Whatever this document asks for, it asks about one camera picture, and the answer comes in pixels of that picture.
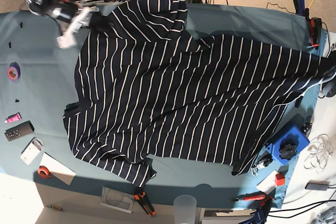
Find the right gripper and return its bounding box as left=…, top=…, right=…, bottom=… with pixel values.
left=57, top=6, right=99, bottom=49

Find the navy white striped t-shirt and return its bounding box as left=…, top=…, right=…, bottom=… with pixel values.
left=63, top=0, right=335, bottom=187

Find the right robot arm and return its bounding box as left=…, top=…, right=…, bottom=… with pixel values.
left=26, top=0, right=99, bottom=49

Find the purple tape roll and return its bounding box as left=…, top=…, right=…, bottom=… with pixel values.
left=7, top=62, right=21, bottom=81

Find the pink tube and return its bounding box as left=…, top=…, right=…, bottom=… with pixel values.
left=5, top=113, right=22, bottom=123

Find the black remote control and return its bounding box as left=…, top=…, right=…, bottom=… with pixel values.
left=4, top=121, right=35, bottom=142

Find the white paper sheet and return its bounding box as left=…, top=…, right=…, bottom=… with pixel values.
left=40, top=153, right=76, bottom=185

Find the red tape roll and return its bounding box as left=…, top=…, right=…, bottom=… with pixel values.
left=37, top=166, right=51, bottom=179

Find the clear plastic bag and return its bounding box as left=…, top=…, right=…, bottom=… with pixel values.
left=100, top=187, right=134, bottom=214

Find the translucent plastic cup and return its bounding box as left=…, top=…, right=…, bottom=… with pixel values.
left=173, top=195, right=197, bottom=224

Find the metal carabiner clip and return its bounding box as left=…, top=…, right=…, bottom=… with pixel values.
left=251, top=154, right=273, bottom=176

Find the black white marker pen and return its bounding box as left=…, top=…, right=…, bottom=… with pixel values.
left=295, top=96, right=303, bottom=108

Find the red orange screwdriver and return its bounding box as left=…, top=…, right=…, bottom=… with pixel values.
left=228, top=194, right=266, bottom=202

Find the white card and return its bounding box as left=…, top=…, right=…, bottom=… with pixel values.
left=256, top=170, right=278, bottom=195

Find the blue box with black knob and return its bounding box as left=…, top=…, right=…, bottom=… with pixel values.
left=265, top=114, right=310, bottom=166

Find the orange black clamp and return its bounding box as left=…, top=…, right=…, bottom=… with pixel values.
left=308, top=17, right=322, bottom=47

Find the small red cube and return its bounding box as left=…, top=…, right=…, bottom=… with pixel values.
left=275, top=173, right=286, bottom=186

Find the black computer mouse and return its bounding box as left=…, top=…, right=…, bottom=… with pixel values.
left=322, top=80, right=336, bottom=98

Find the grey small box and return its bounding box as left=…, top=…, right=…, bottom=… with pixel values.
left=305, top=181, right=329, bottom=191

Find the blue black scissors handle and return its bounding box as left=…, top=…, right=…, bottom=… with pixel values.
left=239, top=196, right=274, bottom=224

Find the white cable bundle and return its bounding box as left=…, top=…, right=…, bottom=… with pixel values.
left=303, top=133, right=335, bottom=174

